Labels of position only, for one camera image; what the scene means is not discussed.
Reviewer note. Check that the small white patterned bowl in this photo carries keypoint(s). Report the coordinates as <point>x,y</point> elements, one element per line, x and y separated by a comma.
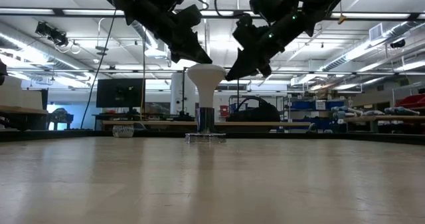
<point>123,131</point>

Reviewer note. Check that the blue shelf bin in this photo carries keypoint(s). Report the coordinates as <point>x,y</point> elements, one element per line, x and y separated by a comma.
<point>305,104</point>

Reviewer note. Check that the black computer monitor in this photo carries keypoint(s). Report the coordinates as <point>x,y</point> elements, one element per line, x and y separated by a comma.
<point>120,92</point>

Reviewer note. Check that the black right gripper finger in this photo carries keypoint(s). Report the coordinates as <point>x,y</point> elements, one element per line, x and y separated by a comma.
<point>244,59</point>
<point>255,66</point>

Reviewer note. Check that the wooden side table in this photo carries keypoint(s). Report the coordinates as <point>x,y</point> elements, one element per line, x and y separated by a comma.
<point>23,111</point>

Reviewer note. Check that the red storage bin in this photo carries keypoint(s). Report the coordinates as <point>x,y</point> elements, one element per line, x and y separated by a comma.
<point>411,101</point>

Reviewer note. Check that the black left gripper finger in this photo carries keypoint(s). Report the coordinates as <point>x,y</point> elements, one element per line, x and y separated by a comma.
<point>196,46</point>
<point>191,56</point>

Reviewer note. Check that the black frame clamp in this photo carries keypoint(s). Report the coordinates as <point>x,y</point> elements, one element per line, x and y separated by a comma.
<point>311,127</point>
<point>140,126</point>

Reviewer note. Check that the black bag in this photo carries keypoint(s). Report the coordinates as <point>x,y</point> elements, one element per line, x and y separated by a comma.
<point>254,112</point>

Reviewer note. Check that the silver ventilation duct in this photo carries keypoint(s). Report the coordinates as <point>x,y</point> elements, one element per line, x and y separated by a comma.
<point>365,46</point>
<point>33,52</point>

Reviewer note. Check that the white cylindrical tank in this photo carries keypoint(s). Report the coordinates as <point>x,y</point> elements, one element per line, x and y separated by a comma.
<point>177,94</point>

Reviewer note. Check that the black ceiling-mounted camera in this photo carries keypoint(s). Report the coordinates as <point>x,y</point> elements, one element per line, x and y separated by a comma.
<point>51,34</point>

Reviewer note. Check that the wooden workbench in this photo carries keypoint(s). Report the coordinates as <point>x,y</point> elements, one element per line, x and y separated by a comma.
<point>385,119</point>

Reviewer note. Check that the black stand pole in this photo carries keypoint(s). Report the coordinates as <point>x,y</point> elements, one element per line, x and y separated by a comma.
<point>183,91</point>

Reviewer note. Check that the long ceiling light strip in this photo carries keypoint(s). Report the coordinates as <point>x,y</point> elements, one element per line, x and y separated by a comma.
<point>365,15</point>

